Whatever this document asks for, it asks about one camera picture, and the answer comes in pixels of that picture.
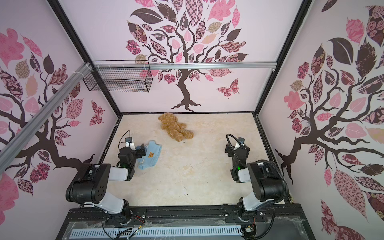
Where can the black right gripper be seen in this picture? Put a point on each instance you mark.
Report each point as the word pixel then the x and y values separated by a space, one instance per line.
pixel 230 149

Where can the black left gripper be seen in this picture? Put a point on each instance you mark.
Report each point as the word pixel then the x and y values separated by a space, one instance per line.
pixel 140 150

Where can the light blue bear hoodie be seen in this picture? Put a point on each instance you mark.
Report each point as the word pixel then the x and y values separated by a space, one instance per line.
pixel 153 151

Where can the brown teddy bear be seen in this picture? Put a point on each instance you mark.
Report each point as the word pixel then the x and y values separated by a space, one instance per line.
pixel 176 130

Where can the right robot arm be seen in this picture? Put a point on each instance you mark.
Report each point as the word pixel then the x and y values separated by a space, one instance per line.
pixel 268 184

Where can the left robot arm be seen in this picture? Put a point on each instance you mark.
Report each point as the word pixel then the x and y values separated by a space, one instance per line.
pixel 89 186

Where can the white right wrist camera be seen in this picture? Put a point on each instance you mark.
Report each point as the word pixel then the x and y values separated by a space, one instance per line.
pixel 240 144

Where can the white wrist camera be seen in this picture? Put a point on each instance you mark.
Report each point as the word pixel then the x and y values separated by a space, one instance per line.
pixel 240 144
pixel 129 143

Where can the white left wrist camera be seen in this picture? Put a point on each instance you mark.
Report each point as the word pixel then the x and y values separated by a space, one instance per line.
pixel 129 143

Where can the black wire basket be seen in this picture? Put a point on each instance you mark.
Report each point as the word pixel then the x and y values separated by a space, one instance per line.
pixel 120 76

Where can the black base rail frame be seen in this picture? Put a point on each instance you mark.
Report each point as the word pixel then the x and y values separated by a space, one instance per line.
pixel 277 222

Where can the aluminium rail back wall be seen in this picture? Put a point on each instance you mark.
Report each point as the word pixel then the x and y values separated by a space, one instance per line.
pixel 186 66

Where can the aluminium rail wall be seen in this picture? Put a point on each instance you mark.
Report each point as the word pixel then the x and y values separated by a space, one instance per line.
pixel 12 149
pixel 186 66

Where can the white slotted cable duct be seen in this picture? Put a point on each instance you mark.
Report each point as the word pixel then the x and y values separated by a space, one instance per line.
pixel 154 232

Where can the aluminium rail left wall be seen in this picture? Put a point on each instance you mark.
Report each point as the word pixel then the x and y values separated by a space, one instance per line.
pixel 12 149

